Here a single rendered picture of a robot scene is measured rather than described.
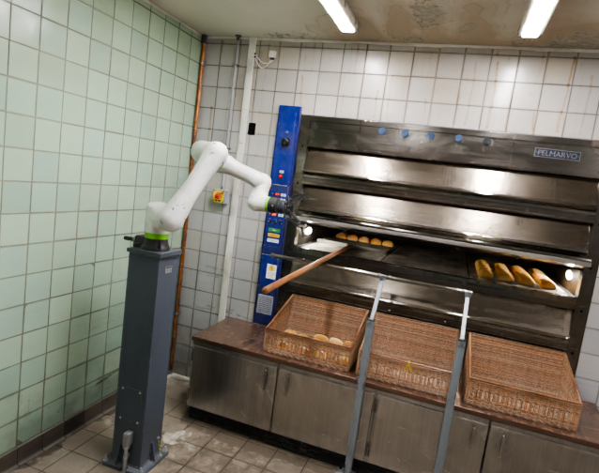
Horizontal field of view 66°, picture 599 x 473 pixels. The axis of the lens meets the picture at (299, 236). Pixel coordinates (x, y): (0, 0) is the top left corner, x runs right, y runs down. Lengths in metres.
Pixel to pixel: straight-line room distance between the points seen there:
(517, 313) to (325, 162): 1.56
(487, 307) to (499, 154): 0.95
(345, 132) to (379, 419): 1.81
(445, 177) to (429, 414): 1.42
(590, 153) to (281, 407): 2.35
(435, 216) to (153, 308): 1.79
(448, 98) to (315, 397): 2.00
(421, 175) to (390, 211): 0.30
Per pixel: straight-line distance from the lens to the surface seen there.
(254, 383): 3.02
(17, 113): 2.53
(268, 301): 3.40
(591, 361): 3.33
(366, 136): 3.19
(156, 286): 2.49
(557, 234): 3.15
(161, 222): 2.35
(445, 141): 3.13
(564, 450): 2.89
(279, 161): 3.30
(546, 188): 3.14
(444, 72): 3.19
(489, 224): 3.11
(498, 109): 3.15
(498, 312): 3.18
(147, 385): 2.67
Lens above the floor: 1.67
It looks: 7 degrees down
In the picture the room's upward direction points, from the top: 8 degrees clockwise
